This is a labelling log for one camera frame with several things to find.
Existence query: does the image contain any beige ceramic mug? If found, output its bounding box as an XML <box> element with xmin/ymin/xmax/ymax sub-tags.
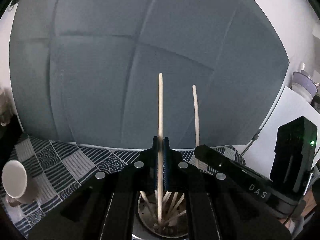
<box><xmin>1</xmin><ymin>160</ymin><xmax>37</xmax><ymax>207</ymax></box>

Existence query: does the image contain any wooden chopstick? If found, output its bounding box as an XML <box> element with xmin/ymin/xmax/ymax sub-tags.
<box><xmin>163</xmin><ymin>191</ymin><xmax>171</xmax><ymax>205</ymax></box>
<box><xmin>140</xmin><ymin>191</ymin><xmax>157</xmax><ymax>220</ymax></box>
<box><xmin>173</xmin><ymin>194</ymin><xmax>184</xmax><ymax>210</ymax></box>
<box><xmin>166</xmin><ymin>192</ymin><xmax>178</xmax><ymax>218</ymax></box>
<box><xmin>153</xmin><ymin>210</ymin><xmax>187</xmax><ymax>229</ymax></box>
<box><xmin>192</xmin><ymin>85</ymin><xmax>200</xmax><ymax>147</ymax></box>
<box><xmin>157</xmin><ymin>73</ymin><xmax>163</xmax><ymax>224</ymax></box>
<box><xmin>155</xmin><ymin>190</ymin><xmax>158</xmax><ymax>203</ymax></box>

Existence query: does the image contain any dark cylindrical utensil holder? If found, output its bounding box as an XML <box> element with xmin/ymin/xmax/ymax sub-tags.
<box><xmin>132</xmin><ymin>192</ymin><xmax>188</xmax><ymax>239</ymax></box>

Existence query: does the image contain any blue patterned tablecloth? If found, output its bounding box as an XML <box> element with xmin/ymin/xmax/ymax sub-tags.
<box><xmin>0</xmin><ymin>134</ymin><xmax>247</xmax><ymax>240</ymax></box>

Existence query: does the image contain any grey fabric backdrop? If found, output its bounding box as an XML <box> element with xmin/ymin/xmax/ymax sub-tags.
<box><xmin>10</xmin><ymin>0</ymin><xmax>289</xmax><ymax>149</ymax></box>

